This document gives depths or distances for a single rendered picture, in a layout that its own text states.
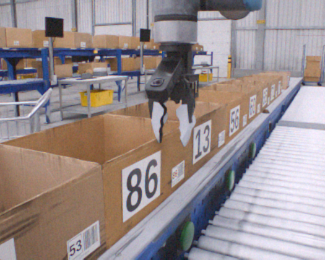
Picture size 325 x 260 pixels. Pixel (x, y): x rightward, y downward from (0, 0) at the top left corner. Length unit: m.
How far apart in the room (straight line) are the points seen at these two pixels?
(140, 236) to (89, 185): 0.17
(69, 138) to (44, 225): 0.47
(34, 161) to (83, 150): 0.32
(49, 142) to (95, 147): 0.20
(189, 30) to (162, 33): 0.05
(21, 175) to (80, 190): 0.23
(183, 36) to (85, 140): 0.47
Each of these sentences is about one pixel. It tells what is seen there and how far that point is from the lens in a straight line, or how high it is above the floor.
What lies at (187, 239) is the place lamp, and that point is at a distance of 0.79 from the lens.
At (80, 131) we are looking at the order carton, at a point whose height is 1.02.
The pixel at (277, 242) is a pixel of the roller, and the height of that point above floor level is 0.75.
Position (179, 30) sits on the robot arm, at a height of 1.28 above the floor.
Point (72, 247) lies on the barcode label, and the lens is 0.54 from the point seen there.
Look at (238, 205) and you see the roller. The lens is 1.12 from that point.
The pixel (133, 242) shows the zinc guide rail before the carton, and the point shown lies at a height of 0.89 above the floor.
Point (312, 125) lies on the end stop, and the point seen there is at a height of 0.77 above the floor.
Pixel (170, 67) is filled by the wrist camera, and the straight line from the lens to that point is 0.65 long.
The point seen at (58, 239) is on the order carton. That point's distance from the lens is 0.51.
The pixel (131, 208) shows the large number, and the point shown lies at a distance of 0.67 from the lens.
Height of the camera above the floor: 1.23
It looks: 13 degrees down
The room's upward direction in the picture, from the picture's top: straight up
